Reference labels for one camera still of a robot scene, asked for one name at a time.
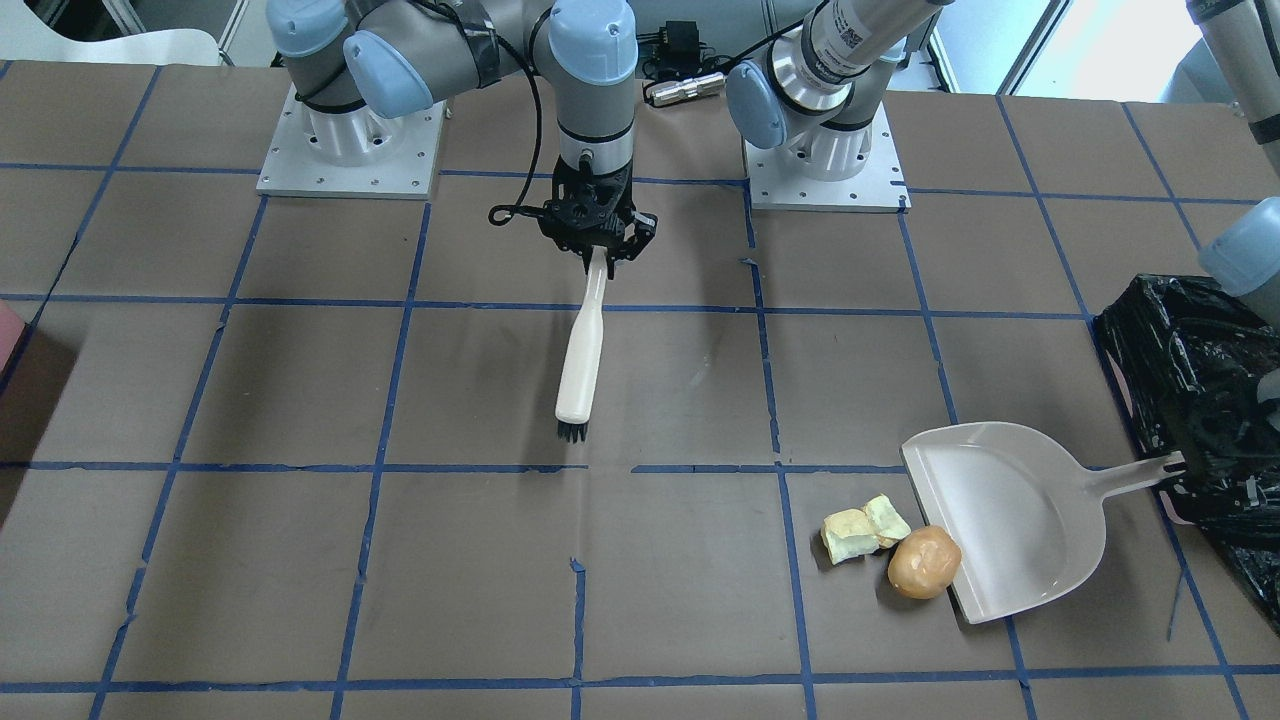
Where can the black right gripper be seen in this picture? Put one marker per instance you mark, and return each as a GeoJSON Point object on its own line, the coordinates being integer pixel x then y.
{"type": "Point", "coordinates": [637, 236]}

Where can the white hand brush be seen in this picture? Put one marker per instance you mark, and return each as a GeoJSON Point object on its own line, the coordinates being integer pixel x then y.
{"type": "Point", "coordinates": [576, 392]}

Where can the yellow sponge piece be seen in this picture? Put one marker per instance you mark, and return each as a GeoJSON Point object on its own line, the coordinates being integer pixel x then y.
{"type": "Point", "coordinates": [849, 534]}
{"type": "Point", "coordinates": [889, 527]}

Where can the brown potato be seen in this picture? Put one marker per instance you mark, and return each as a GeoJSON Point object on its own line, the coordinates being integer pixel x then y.
{"type": "Point", "coordinates": [925, 563]}

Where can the white plastic dustpan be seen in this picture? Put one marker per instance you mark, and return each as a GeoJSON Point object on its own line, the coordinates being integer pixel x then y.
{"type": "Point", "coordinates": [1028, 517]}

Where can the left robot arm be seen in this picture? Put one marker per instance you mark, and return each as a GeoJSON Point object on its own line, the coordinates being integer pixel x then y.
{"type": "Point", "coordinates": [805, 101]}

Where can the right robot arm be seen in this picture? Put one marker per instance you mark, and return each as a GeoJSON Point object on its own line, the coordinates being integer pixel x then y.
{"type": "Point", "coordinates": [365, 75]}

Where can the pink plastic bin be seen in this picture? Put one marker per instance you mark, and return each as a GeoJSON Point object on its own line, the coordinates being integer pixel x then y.
{"type": "Point", "coordinates": [13, 331]}

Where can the black trash bag bin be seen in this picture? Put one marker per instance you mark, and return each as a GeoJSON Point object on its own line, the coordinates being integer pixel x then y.
{"type": "Point", "coordinates": [1192, 358]}

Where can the silver metal connector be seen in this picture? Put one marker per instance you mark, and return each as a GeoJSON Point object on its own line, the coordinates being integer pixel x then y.
{"type": "Point", "coordinates": [664, 94]}

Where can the black power adapter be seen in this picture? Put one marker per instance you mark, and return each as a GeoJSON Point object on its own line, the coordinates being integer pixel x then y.
{"type": "Point", "coordinates": [678, 41]}

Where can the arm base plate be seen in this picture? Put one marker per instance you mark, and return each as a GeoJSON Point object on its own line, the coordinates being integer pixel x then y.
{"type": "Point", "coordinates": [355, 155]}
{"type": "Point", "coordinates": [830, 170]}

